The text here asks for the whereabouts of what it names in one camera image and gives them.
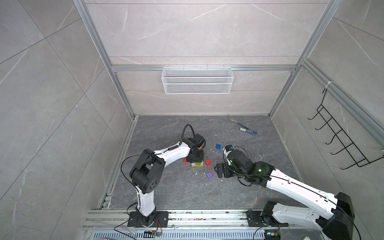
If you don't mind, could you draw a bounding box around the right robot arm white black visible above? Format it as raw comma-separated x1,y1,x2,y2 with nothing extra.
214,145,356,240

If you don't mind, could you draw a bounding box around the blue marker pen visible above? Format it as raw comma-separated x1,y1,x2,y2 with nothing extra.
240,128,258,135

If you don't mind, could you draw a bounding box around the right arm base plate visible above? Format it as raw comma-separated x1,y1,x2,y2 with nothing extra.
245,210,289,227

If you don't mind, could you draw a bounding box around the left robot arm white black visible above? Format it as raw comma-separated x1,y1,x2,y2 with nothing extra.
129,134,206,227

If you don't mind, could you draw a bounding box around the natural wood block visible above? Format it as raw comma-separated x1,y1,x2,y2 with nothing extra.
191,162,204,167

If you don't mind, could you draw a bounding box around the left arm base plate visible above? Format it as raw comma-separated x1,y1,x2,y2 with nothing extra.
127,210,169,228

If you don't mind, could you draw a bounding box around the black wire hook rack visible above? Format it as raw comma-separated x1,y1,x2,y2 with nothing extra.
308,89,384,170

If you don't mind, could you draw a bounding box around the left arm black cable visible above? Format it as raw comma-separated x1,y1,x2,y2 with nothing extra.
179,123,196,146

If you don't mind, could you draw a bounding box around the white wire mesh basket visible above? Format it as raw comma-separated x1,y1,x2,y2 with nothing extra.
162,67,234,95

